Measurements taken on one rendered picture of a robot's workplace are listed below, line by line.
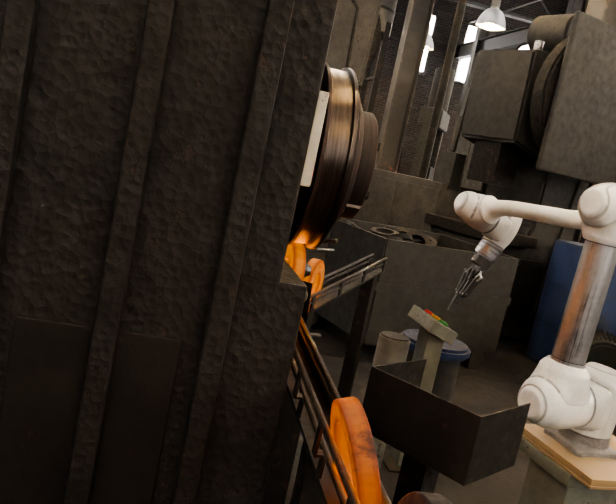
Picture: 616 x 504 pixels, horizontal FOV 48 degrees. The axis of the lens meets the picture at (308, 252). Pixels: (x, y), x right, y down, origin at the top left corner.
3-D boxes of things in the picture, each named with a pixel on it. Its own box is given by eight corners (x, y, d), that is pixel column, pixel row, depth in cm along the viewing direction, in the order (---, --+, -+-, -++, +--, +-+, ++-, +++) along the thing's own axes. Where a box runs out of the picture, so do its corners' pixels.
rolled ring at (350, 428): (384, 553, 97) (361, 558, 97) (353, 478, 115) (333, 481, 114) (379, 436, 92) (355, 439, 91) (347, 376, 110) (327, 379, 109)
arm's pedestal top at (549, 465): (582, 445, 248) (585, 435, 247) (650, 492, 218) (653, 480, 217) (507, 439, 238) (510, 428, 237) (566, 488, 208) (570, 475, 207)
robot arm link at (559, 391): (588, 437, 213) (542, 441, 201) (546, 414, 227) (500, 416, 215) (664, 193, 201) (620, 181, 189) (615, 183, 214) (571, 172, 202)
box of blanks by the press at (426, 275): (357, 363, 400) (387, 233, 389) (297, 320, 472) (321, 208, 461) (493, 370, 447) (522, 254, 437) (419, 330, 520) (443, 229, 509)
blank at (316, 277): (299, 312, 232) (308, 315, 231) (297, 278, 222) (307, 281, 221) (316, 282, 243) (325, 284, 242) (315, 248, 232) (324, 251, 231)
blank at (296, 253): (297, 251, 174) (310, 253, 175) (287, 234, 189) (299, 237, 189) (283, 308, 178) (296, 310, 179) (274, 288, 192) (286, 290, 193)
